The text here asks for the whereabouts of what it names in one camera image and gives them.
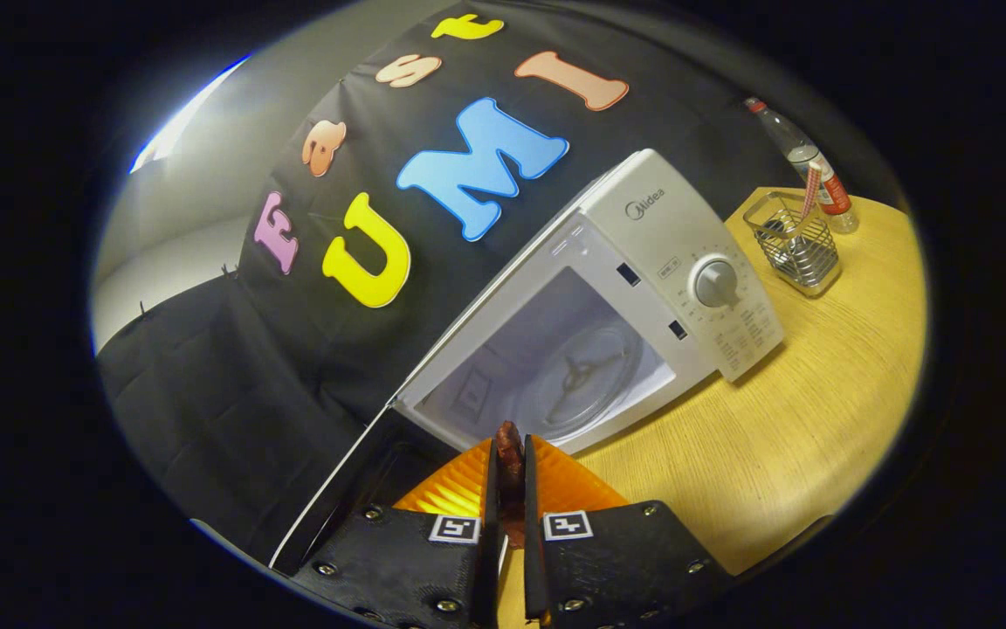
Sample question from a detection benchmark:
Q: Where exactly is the glass turntable plate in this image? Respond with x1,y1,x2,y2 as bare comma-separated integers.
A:
516,325,644,438

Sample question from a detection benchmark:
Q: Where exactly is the clear bottle with red label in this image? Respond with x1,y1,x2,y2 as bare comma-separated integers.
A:
743,96,860,235

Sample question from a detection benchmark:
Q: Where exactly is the white toaster oven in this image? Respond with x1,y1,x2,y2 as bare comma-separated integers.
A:
269,149,785,577

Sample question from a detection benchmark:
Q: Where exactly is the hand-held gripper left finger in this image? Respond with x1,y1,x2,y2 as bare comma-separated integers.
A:
293,437,504,629

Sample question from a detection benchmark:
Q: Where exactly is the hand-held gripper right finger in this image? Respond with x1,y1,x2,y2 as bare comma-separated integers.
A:
522,434,735,629

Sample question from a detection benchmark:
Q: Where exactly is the wire mesh basket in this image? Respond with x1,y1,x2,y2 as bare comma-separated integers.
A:
742,190,843,298

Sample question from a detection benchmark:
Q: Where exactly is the reddish brown meat slice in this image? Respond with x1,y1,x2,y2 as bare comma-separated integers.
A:
494,421,528,550

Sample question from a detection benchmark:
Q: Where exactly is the red and white striped straw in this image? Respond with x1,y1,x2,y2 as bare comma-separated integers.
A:
798,160,823,224

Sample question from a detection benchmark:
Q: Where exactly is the ceiling light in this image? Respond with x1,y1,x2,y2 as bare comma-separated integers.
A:
129,54,252,174

